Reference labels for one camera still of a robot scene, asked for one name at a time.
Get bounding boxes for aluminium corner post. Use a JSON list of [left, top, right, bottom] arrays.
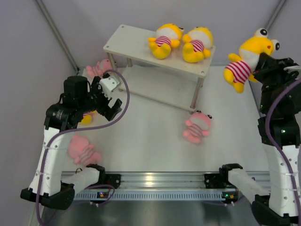
[[264, 0, 288, 31], [33, 0, 79, 72]]

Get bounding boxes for aluminium corner post right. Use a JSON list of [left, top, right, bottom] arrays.
[[264, 0, 288, 31]]

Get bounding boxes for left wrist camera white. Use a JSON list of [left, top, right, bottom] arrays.
[[99, 76, 120, 95]]

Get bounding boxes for aluminium front rail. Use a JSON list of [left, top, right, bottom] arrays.
[[61, 171, 271, 201]]

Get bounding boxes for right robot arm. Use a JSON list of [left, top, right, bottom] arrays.
[[219, 53, 301, 226]]

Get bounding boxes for white two-tier shelf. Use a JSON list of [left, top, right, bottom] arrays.
[[103, 24, 212, 112]]

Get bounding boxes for yellow plush toy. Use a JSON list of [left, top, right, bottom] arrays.
[[148, 24, 184, 59], [80, 111, 96, 125], [182, 26, 214, 63], [223, 28, 280, 93]]

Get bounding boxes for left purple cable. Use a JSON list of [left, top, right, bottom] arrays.
[[35, 69, 130, 226]]

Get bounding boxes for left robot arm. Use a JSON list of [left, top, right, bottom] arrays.
[[20, 70, 122, 210]]

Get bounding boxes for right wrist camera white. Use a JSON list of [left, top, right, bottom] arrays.
[[284, 65, 301, 71]]

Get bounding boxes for aluminium corner post left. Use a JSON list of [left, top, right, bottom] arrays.
[[33, 0, 79, 72]]

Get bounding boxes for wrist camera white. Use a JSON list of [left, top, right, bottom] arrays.
[[284, 65, 301, 71], [99, 76, 120, 95]]

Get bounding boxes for pink plush toy back left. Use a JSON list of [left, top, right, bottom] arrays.
[[86, 59, 112, 78]]

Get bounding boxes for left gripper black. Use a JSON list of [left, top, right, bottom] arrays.
[[78, 77, 121, 121]]

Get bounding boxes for pink plush toy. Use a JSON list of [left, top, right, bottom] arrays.
[[86, 59, 112, 78], [182, 110, 212, 144], [67, 134, 102, 166]]

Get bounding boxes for pink plush toy front left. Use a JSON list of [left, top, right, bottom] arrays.
[[67, 134, 102, 166]]

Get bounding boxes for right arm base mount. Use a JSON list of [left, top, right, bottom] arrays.
[[204, 173, 236, 189]]

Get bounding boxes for pink plush toy centre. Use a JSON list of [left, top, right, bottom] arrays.
[[182, 110, 212, 144]]

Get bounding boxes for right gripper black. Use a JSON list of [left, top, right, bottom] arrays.
[[250, 52, 299, 112]]

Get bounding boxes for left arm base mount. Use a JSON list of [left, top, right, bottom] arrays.
[[93, 173, 121, 189]]

